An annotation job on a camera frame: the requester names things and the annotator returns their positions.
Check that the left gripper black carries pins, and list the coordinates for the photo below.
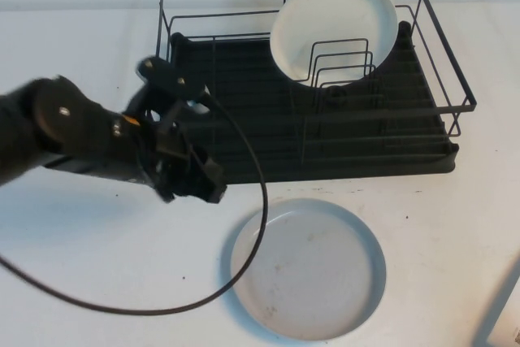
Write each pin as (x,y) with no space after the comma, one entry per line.
(162,144)

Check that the grey-blue round plate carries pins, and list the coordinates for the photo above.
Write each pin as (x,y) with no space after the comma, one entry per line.
(308,265)

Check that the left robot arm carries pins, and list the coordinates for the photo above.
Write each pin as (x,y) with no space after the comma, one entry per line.
(61,127)

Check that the grey metal bar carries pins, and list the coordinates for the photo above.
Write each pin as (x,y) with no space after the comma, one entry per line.
(500,302)

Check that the black plastic drip tray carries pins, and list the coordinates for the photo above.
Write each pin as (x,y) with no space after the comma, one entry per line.
(252,79)

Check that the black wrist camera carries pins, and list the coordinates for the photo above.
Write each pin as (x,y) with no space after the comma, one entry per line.
(166,75)

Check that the cream white round plate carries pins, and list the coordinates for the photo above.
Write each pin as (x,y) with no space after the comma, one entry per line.
(325,18)

